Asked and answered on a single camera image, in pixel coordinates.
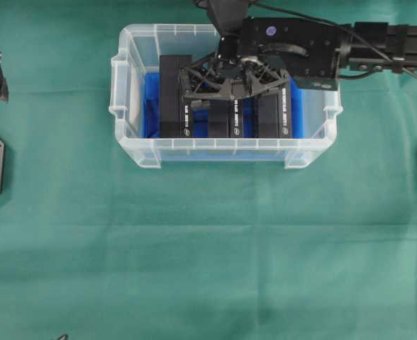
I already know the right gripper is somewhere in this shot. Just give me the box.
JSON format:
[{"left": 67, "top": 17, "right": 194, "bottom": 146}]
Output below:
[{"left": 178, "top": 18, "right": 342, "bottom": 101}]

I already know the black box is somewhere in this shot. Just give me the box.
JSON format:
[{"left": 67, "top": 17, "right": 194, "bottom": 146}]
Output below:
[
  {"left": 254, "top": 83, "right": 293, "bottom": 139},
  {"left": 159, "top": 55, "right": 194, "bottom": 138},
  {"left": 208, "top": 80, "right": 243, "bottom": 138}
]

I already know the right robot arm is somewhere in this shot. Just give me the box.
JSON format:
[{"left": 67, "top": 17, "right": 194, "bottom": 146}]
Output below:
[{"left": 179, "top": 18, "right": 417, "bottom": 101}]

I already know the blue liner in case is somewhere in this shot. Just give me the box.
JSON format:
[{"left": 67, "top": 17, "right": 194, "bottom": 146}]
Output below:
[{"left": 143, "top": 72, "right": 310, "bottom": 139}]

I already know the clear plastic storage case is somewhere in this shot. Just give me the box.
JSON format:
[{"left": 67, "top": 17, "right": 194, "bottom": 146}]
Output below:
[{"left": 109, "top": 23, "right": 343, "bottom": 169}]

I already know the green table cloth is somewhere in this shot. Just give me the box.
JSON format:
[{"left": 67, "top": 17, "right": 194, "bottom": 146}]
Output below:
[{"left": 0, "top": 1, "right": 417, "bottom": 339}]

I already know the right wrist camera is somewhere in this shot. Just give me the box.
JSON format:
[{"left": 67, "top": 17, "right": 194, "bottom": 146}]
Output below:
[{"left": 206, "top": 0, "right": 249, "bottom": 62}]

